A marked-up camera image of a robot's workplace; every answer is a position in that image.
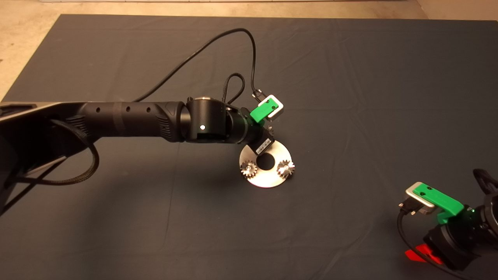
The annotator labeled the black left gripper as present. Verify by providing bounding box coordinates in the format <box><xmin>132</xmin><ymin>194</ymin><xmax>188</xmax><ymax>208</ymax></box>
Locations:
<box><xmin>233</xmin><ymin>107</ymin><xmax>275</xmax><ymax>157</ymax></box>

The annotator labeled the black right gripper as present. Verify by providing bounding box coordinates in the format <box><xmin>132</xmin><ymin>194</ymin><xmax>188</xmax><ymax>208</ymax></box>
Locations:
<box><xmin>405</xmin><ymin>206</ymin><xmax>491</xmax><ymax>271</ymax></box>

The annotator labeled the round metal carrier plate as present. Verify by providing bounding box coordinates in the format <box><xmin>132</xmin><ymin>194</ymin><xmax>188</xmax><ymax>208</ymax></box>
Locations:
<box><xmin>239</xmin><ymin>141</ymin><xmax>293</xmax><ymax>189</ymax></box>

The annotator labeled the dark grey table cloth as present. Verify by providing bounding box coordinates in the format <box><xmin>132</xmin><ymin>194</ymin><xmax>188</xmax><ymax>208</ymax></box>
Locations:
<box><xmin>0</xmin><ymin>14</ymin><xmax>498</xmax><ymax>280</ymax></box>

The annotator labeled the green left camera mount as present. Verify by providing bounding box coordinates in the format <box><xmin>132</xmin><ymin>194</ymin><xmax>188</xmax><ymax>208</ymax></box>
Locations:
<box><xmin>250</xmin><ymin>98</ymin><xmax>279</xmax><ymax>126</ymax></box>

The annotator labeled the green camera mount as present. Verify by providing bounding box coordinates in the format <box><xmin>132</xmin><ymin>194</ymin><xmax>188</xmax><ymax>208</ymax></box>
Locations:
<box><xmin>250</xmin><ymin>98</ymin><xmax>279</xmax><ymax>126</ymax></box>
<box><xmin>414</xmin><ymin>185</ymin><xmax>465</xmax><ymax>225</ymax></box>

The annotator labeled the smooth black right camera cable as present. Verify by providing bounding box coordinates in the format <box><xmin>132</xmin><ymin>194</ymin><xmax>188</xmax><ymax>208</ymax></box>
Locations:
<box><xmin>397</xmin><ymin>203</ymin><xmax>483</xmax><ymax>280</ymax></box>

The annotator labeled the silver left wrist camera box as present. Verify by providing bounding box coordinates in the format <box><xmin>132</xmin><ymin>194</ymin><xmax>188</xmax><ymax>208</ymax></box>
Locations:
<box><xmin>259</xmin><ymin>94</ymin><xmax>284</xmax><ymax>118</ymax></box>

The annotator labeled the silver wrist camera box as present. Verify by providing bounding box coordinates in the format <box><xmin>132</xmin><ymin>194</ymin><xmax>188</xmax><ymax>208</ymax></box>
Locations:
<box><xmin>259</xmin><ymin>94</ymin><xmax>284</xmax><ymax>118</ymax></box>
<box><xmin>399</xmin><ymin>182</ymin><xmax>436</xmax><ymax>215</ymax></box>

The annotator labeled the green right camera mount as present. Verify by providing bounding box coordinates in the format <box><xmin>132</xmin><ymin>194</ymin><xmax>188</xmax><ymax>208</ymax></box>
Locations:
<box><xmin>414</xmin><ymin>185</ymin><xmax>465</xmax><ymax>225</ymax></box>

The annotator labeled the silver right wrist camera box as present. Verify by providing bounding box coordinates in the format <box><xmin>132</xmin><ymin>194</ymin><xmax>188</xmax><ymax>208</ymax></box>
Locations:
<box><xmin>399</xmin><ymin>182</ymin><xmax>436</xmax><ymax>215</ymax></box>

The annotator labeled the braided black right arm cable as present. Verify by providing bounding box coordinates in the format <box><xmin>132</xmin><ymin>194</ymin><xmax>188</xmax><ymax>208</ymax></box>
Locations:
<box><xmin>473</xmin><ymin>168</ymin><xmax>498</xmax><ymax>195</ymax></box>

